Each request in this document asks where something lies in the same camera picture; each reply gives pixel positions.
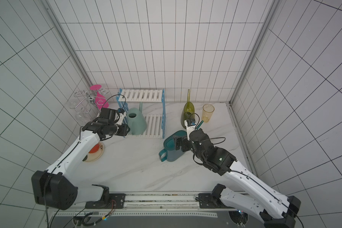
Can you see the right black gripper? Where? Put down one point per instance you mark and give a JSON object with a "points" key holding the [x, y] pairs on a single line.
{"points": [[184, 143]]}

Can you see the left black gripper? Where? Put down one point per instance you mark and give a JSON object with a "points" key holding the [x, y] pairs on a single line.
{"points": [[124, 129]]}

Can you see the teal translucent watering can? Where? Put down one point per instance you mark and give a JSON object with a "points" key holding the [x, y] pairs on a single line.
{"points": [[168, 153]]}

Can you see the mint green watering can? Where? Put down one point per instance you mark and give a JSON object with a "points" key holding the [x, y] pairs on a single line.
{"points": [[136, 120]]}

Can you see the olive green watering can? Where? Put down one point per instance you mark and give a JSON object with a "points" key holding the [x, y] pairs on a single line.
{"points": [[188, 110]]}

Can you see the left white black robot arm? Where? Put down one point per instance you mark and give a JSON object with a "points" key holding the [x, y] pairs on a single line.
{"points": [[55, 188]]}

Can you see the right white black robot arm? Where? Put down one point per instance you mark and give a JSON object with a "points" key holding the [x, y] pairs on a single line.
{"points": [[273, 209]]}

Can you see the blue white slatted shelf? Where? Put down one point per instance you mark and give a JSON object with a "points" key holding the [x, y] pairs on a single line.
{"points": [[153, 109]]}

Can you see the pink plastic goblet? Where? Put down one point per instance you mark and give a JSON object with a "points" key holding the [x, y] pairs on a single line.
{"points": [[100, 100]]}

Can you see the clear glass on stand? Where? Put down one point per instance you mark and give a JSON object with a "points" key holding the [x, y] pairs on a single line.
{"points": [[78, 111]]}

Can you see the chrome cup holder stand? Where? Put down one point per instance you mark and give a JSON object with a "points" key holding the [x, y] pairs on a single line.
{"points": [[87, 100]]}

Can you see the beige bowl with red fruit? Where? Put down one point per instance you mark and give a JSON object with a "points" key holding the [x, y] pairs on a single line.
{"points": [[95, 153]]}

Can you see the yellow translucent plastic cup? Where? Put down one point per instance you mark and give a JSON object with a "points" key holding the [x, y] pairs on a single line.
{"points": [[207, 112]]}

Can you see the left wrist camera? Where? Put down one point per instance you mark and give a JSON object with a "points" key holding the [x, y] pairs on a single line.
{"points": [[121, 116]]}

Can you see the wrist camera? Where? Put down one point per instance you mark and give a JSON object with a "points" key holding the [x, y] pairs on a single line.
{"points": [[121, 116], [190, 125]]}

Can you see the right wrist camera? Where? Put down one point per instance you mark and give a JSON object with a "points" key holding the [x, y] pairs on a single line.
{"points": [[190, 125]]}

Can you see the aluminium mounting rail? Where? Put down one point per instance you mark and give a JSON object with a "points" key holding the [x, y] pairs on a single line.
{"points": [[148, 204]]}

